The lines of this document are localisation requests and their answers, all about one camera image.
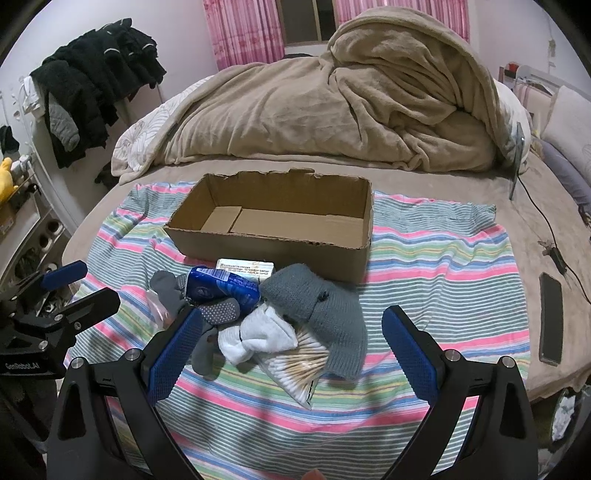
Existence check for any standing flat mirror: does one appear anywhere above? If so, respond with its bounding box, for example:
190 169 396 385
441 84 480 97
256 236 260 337
508 122 526 200

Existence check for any pile of black clothes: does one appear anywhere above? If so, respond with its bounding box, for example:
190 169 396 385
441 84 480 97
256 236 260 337
30 17 167 169

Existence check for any window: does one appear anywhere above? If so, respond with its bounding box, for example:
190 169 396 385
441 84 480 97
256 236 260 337
276 0 340 47

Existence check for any beige fleece blanket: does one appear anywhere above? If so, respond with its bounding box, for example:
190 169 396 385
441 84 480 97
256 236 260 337
113 7 502 185

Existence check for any pink curtain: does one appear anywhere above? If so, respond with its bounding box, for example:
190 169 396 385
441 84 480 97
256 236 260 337
203 0 471 71

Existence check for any grey sock with grip dots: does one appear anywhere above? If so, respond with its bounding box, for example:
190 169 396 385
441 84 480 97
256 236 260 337
151 270 242 380

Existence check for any black smartphone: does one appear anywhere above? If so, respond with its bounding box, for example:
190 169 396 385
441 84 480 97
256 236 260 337
538 272 564 366

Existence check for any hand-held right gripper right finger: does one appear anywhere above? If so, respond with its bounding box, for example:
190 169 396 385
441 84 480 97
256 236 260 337
382 305 539 480

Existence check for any white sock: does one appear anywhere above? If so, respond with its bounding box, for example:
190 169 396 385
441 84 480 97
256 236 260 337
218 305 300 366

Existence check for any yellow plush toy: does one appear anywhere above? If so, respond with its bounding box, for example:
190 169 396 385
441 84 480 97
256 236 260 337
0 157 20 204

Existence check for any grey storage rack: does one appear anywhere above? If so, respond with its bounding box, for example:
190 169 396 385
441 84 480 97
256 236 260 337
0 152 72 296

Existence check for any white metal rack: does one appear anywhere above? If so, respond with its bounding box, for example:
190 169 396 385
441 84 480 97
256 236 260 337
499 64 566 116

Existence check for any black cable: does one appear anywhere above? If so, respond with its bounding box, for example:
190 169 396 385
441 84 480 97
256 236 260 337
516 173 591 289

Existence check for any blue tissue packet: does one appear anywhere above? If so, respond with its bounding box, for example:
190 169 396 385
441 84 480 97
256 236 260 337
185 265 262 313

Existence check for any white leaf-patterned quilt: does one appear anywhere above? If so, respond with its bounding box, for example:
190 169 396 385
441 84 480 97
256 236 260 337
111 76 215 178

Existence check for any cream printed tissue pack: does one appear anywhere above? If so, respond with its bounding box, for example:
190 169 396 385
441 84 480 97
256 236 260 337
215 258 277 283

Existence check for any striped pastel cloth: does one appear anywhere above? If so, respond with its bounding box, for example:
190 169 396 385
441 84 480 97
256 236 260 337
62 181 531 480

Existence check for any black charger plug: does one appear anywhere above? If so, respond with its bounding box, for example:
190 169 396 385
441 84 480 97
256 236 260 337
539 240 571 274

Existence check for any bag of cotton swabs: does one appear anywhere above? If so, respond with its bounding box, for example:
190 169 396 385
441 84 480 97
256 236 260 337
257 327 331 409

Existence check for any white pillow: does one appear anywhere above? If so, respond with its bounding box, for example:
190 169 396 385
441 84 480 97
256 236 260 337
540 85 591 160

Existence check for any clear plastic bag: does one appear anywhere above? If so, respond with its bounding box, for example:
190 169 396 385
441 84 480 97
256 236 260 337
147 286 178 334

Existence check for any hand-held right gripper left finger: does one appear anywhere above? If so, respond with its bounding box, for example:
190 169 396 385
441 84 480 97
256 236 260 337
46 305 208 480

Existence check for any grey pillow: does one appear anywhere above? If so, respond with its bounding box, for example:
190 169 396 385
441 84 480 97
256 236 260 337
538 138 591 208

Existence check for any brown cardboard box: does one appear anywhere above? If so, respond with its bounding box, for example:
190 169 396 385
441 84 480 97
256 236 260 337
164 169 374 284

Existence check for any grey knit sock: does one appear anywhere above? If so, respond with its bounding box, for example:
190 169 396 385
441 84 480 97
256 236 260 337
259 264 368 381

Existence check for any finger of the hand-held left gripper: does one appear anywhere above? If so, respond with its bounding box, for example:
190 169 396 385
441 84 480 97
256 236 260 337
0 260 88 310
9 287 122 347

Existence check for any grey quilted garment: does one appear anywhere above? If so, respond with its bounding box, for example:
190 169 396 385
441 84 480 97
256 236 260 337
48 99 80 151

